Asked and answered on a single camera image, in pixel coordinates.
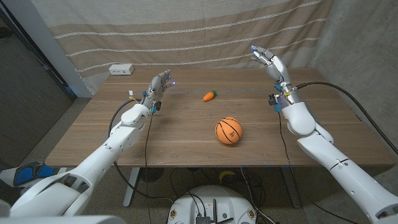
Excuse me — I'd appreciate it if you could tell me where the orange toy carrot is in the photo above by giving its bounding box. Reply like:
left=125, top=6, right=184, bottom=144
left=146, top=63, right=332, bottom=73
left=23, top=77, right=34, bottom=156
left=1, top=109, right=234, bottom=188
left=202, top=90, right=218, bottom=102

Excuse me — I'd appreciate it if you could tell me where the yellow banana-shaped object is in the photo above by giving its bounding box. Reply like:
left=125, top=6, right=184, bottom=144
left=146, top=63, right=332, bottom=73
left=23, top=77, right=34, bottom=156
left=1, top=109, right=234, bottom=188
left=218, top=169, right=236, bottom=184

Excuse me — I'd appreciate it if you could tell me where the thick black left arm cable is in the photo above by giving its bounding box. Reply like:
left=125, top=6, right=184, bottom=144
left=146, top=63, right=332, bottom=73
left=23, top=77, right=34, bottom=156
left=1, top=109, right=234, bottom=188
left=108, top=98, right=175, bottom=202

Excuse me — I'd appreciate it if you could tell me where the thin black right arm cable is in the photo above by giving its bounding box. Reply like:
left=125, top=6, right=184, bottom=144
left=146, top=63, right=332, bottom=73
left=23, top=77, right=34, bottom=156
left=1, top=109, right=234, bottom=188
left=277, top=111, right=293, bottom=167

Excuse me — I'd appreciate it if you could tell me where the white table leg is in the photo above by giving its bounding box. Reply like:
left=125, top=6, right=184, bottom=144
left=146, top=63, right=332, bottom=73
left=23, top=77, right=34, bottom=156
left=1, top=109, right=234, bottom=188
left=123, top=167, right=141, bottom=208

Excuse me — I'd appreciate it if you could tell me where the white power strip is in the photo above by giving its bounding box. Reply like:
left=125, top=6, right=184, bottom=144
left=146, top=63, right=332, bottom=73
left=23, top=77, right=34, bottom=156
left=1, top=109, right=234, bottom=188
left=108, top=63, right=135, bottom=76

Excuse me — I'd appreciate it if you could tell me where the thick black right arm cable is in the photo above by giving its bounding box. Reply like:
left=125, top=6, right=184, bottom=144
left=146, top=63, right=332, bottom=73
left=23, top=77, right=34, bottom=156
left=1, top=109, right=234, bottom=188
left=294, top=81, right=398, bottom=156

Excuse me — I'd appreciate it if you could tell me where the beige striped cloth backdrop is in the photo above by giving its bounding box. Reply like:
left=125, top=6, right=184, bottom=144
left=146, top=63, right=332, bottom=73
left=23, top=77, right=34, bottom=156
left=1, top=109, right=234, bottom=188
left=30, top=0, right=335, bottom=94

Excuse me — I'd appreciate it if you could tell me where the black door frame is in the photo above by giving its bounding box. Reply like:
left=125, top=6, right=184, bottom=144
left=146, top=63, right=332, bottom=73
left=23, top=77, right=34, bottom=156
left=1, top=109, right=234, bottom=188
left=0, top=7, right=77, bottom=102

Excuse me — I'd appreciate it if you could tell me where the black round floor fan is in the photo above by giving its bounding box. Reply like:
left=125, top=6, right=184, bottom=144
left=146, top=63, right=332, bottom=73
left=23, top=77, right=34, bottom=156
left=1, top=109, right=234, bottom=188
left=139, top=167, right=165, bottom=183

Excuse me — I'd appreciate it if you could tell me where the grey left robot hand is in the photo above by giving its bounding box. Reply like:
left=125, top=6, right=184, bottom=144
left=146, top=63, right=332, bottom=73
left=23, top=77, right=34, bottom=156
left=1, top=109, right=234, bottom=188
left=141, top=69, right=176, bottom=113

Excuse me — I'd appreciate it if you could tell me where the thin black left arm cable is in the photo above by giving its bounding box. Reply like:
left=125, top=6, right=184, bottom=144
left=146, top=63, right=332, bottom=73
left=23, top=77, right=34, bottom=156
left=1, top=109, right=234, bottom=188
left=144, top=114, right=154, bottom=169

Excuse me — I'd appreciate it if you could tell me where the dark trouser leg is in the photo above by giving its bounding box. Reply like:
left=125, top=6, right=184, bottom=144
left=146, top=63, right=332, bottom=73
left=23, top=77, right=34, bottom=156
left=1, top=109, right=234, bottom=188
left=0, top=179, right=13, bottom=206

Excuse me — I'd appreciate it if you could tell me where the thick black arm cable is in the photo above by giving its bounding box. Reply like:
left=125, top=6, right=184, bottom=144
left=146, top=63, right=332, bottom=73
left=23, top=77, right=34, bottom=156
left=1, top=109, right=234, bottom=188
left=294, top=81, right=398, bottom=156
left=108, top=98, right=175, bottom=202

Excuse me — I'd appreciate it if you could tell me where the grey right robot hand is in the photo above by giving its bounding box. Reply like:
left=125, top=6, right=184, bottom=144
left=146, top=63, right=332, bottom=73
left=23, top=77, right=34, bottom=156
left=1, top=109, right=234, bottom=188
left=250, top=45, right=302, bottom=108

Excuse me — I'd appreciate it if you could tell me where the orange toy basketball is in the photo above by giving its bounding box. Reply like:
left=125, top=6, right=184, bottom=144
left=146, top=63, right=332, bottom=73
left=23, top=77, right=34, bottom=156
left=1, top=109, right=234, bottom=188
left=215, top=116, right=243, bottom=145

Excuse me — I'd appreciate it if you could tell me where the grey table leg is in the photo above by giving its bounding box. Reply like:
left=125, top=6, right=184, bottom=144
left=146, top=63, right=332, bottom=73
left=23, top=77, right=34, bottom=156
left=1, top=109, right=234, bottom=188
left=281, top=166, right=302, bottom=208

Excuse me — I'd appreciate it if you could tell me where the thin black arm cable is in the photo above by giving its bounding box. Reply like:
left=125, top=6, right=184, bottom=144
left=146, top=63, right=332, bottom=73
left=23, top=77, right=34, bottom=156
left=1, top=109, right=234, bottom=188
left=277, top=111, right=293, bottom=167
left=144, top=114, right=154, bottom=169

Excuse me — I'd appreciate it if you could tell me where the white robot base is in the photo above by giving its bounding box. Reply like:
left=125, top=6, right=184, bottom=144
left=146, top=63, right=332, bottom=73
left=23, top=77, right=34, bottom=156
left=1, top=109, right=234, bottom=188
left=166, top=185, right=258, bottom=224

